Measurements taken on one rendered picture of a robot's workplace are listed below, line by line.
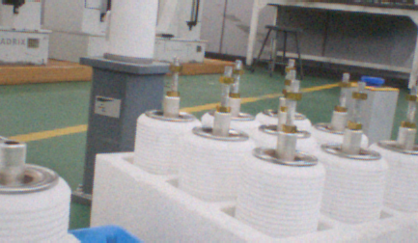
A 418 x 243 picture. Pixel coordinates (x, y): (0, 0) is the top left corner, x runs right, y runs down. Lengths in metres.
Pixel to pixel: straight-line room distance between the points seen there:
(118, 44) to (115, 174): 0.38
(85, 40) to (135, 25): 2.29
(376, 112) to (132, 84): 0.46
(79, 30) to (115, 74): 2.33
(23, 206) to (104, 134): 0.71
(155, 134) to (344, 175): 0.26
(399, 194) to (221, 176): 0.25
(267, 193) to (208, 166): 0.11
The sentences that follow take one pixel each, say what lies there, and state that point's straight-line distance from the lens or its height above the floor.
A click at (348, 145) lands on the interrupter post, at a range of 0.72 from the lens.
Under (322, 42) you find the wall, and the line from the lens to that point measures 6.10.
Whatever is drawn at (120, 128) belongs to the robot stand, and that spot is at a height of 0.17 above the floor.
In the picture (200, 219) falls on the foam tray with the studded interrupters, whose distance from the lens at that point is 0.65.
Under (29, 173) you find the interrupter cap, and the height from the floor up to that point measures 0.25.
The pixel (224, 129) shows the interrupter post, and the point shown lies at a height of 0.26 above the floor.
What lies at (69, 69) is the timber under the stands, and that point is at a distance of 3.15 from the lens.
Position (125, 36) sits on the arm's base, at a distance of 1.11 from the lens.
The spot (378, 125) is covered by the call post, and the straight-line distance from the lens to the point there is 1.05.
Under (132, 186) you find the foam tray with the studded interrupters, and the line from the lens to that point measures 0.77.
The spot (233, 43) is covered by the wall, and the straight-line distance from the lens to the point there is 6.45.
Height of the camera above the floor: 0.39
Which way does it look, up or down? 10 degrees down
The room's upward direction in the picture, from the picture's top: 7 degrees clockwise
